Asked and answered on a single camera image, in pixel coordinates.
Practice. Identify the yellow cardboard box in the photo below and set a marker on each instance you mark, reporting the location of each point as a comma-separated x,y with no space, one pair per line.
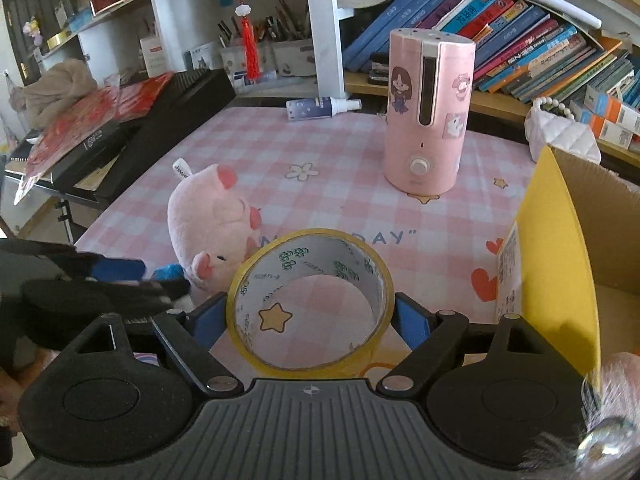
550,240

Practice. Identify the white box red label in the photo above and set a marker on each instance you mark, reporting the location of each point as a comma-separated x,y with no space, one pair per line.
154,57

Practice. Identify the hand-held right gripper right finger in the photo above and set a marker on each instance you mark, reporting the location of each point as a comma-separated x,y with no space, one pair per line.
412,320

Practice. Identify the yellow tape roll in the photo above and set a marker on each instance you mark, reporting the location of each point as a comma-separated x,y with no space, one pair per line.
300,365

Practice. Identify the white pen holder boxes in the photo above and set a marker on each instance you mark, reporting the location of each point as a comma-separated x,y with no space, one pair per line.
290,57

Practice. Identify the blue white packet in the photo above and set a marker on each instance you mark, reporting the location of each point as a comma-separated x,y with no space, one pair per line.
167,272

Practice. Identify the blue spray bottle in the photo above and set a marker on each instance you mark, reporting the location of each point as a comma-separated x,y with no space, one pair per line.
315,109

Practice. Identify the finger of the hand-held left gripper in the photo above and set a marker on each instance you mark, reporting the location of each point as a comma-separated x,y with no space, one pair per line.
160,292
117,267

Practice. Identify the red tassel ornament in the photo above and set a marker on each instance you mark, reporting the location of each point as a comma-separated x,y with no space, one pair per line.
250,45

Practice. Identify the white bookshelf frame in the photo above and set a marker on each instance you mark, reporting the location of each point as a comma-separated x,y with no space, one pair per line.
325,35

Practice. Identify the red paper packets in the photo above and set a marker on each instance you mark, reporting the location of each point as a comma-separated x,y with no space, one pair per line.
85,120

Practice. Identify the pink pig plush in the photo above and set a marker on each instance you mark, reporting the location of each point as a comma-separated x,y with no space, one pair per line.
210,225

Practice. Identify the pink humidifier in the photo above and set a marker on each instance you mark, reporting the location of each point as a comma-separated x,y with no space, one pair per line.
400,150

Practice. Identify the black keyboard stand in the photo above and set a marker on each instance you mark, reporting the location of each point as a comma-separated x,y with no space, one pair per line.
67,220

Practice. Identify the beige cloth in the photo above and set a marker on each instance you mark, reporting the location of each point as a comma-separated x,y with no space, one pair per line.
55,90

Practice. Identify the orange white small box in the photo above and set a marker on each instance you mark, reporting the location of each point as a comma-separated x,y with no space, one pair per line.
617,110
605,130

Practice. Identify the black stapler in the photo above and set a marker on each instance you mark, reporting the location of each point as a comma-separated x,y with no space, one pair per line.
378,72

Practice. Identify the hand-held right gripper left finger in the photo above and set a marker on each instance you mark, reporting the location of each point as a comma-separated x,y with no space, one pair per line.
207,322

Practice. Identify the pink checked tablecloth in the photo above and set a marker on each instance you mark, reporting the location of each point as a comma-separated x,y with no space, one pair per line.
325,160

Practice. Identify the row of leaning books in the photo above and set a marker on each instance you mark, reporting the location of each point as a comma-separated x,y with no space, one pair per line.
530,40

